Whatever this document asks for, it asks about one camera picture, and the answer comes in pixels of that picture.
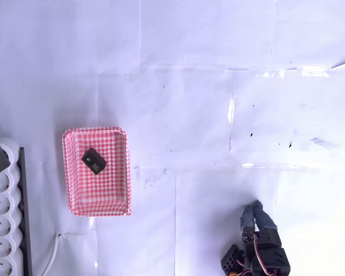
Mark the black servo block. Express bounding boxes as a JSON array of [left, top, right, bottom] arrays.
[[80, 147, 108, 176]]

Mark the white power cable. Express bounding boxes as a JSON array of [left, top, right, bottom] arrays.
[[41, 233, 62, 276]]

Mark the red white checkered tray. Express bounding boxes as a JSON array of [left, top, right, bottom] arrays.
[[62, 126, 132, 217]]

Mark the white power strip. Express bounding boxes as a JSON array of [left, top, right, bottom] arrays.
[[0, 137, 24, 276]]

